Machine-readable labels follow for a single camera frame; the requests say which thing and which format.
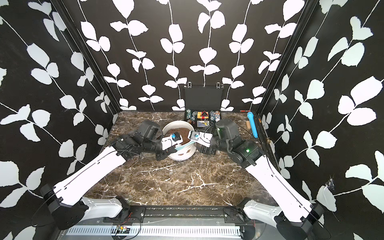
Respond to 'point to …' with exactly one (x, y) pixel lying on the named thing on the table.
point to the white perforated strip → (159, 231)
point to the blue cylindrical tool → (250, 116)
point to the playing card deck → (202, 123)
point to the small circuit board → (122, 229)
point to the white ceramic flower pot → (186, 152)
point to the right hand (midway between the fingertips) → (198, 133)
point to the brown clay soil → (183, 133)
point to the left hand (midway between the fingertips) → (175, 146)
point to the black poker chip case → (203, 105)
